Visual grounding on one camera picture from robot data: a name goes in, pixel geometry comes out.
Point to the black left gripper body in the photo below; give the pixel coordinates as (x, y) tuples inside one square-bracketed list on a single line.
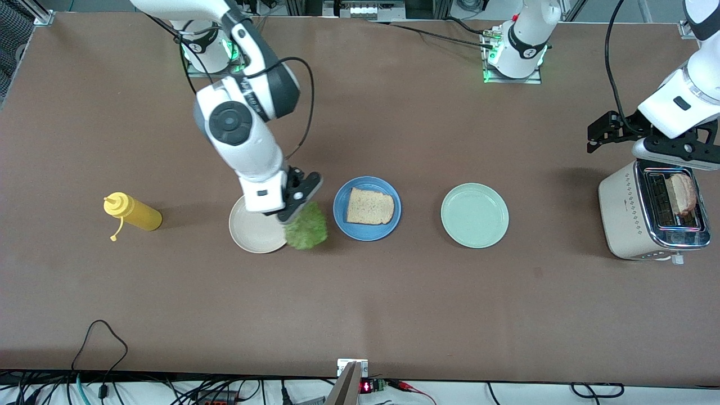
[(626, 126)]

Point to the green lettuce leaf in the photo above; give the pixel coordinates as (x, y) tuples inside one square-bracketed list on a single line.
[(306, 230)]

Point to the brown-crusted bread slice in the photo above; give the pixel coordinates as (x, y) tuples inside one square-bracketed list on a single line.
[(370, 207), (683, 194)]

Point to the yellow squeeze bottle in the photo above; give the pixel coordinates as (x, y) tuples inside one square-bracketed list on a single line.
[(140, 216)]

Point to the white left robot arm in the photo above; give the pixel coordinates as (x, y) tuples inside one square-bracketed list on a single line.
[(523, 34)]

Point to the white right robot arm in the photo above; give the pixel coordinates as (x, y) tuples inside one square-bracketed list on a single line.
[(236, 129)]

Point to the beige plate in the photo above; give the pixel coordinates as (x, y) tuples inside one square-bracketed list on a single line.
[(253, 236)]

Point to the blue plate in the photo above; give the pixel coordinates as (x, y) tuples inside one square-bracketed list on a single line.
[(365, 181)]

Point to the light green plate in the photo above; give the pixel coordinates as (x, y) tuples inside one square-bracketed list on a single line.
[(475, 215)]

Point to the cream and chrome toaster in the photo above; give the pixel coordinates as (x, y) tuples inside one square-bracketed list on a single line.
[(624, 219)]

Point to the grey metal box with lights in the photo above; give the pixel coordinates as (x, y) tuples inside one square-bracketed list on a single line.
[(365, 10)]

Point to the grey aluminium bar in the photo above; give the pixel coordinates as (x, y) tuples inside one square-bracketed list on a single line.
[(346, 391)]

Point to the small board with red display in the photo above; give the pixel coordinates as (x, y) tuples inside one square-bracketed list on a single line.
[(368, 386)]

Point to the dark mesh fabric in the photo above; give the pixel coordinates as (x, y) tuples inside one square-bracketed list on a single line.
[(14, 34)]

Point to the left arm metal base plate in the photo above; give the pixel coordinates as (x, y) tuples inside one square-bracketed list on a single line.
[(531, 79)]

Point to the aluminium corner bracket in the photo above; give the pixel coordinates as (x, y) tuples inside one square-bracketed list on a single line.
[(689, 29), (44, 18)]

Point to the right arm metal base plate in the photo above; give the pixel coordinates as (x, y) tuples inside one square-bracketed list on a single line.
[(193, 73)]

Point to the small metal camera bracket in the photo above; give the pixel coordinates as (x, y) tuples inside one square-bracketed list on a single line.
[(343, 365)]

